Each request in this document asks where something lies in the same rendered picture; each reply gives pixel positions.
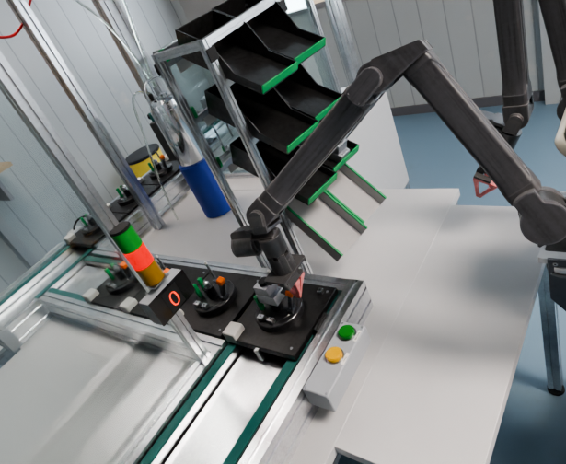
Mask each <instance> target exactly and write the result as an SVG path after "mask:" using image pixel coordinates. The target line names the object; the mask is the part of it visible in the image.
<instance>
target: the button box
mask: <svg viewBox="0 0 566 464"><path fill-rule="evenodd" d="M344 325H351V326H353V328H354V331H355V333H354V335H353V336H352V337H351V338H350V339H348V340H343V339H342V338H341V337H340V336H339V334H338V331H339V329H340V327H342V326H344ZM370 342H371V340H370V337H369V335H368V332H367V330H366V327H365V326H362V325H357V324H352V323H348V322H343V321H342V322H341V323H340V325H339V327H338V329H336V331H335V333H334V335H333V336H332V338H331V340H330V342H329V344H328V346H327V347H326V349H325V351H324V353H323V354H322V355H321V357H320V359H319V360H318V363H317V365H316V366H315V368H314V370H313V371H312V373H311V375H310V377H309V378H308V380H307V382H306V383H305V385H304V387H303V391H304V392H305V394H306V397H307V398H308V400H309V402H310V403H311V404H313V405H316V406H318V407H321V408H324V409H327V410H329V411H332V412H335V411H336V410H337V408H338V406H339V404H340V402H341V399H342V398H343V396H344V394H345V392H346V390H347V388H348V387H349V385H350V383H351V381H352V378H353V376H354V374H355V372H356V370H357V368H358V366H359V364H360V363H361V361H362V359H363V357H364V354H365V352H366V350H367V348H368V346H369V344H370ZM331 347H339V348H341V351H342V358H341V360H339V361H338V362H335V363H331V362H329V361H328V360H327V358H326V355H325V354H326V351H327V350H328V349H329V348H331Z"/></svg>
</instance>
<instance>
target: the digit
mask: <svg viewBox="0 0 566 464"><path fill-rule="evenodd" d="M161 297H162V298H163V299H164V301H165V302H166V304H167V305H168V307H169V308H170V310H171V311H172V313H174V312H175V311H176V310H177V309H178V308H179V306H180V305H181V304H182V303H183V302H184V301H185V300H186V298H185V297H184V295H183V294H182V293H181V292H180V290H179V288H178V287H177V285H176V284H175V282H173V284H172V285H171V286H170V287H169V288H168V289H167V290H166V291H165V292H164V293H163V294H162V295H161Z"/></svg>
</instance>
